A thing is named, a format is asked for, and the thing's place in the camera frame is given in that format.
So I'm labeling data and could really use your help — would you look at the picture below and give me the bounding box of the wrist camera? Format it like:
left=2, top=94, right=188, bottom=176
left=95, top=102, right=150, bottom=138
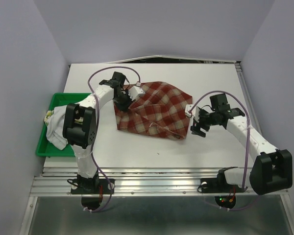
left=128, top=82, right=145, bottom=101
left=184, top=104, right=200, bottom=122

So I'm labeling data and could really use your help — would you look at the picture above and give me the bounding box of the aluminium rail frame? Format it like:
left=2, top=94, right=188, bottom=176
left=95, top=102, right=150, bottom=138
left=19, top=61, right=294, bottom=235

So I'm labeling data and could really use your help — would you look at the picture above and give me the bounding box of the green plastic tray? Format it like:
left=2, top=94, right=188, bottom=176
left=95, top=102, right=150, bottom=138
left=36, top=93, right=89, bottom=157

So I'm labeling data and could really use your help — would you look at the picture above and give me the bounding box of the white skirt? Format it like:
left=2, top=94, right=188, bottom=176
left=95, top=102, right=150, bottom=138
left=46, top=106, right=68, bottom=150

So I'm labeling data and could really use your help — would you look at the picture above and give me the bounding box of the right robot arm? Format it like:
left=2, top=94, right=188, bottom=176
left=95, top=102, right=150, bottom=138
left=185, top=91, right=293, bottom=195

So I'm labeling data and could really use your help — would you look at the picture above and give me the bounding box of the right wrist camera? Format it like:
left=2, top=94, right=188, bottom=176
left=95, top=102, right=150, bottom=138
left=184, top=104, right=200, bottom=122

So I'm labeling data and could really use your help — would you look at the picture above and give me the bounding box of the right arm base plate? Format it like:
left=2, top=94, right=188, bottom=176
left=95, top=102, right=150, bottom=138
left=197, top=178, right=244, bottom=193

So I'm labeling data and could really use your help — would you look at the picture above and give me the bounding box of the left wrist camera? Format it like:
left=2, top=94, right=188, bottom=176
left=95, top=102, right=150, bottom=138
left=128, top=82, right=145, bottom=101

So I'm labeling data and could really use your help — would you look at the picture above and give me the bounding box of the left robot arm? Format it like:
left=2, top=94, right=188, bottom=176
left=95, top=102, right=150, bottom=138
left=63, top=72, right=144, bottom=194

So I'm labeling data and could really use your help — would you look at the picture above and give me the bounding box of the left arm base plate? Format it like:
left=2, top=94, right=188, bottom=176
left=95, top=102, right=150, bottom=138
left=67, top=178, right=114, bottom=195

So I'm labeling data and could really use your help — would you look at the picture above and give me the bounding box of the red plaid skirt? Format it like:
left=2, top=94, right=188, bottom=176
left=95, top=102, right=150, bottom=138
left=114, top=81, right=193, bottom=141

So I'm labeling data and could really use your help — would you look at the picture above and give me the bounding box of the yellow floral skirt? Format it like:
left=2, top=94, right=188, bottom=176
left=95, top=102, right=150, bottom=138
left=44, top=110, right=54, bottom=126

